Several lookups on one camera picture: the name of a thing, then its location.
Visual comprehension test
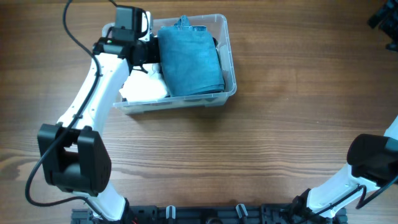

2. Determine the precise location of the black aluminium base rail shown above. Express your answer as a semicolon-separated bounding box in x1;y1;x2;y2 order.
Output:
70;202;348;224

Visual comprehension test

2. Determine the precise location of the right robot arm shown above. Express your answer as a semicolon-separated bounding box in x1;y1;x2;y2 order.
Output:
287;121;397;223

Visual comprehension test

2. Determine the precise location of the clear plastic storage bin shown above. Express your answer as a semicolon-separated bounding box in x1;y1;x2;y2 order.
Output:
113;14;237;114

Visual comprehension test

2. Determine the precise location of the white t-shirt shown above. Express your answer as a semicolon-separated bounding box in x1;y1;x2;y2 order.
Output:
119;63;170;102

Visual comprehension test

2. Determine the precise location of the green garment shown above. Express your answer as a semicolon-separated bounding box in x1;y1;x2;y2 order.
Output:
180;37;224;96

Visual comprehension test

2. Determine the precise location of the blue towel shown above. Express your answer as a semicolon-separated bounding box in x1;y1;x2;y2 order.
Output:
157;16;225;97

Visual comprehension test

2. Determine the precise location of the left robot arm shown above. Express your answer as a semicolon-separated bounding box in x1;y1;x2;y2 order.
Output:
36;5;160;223

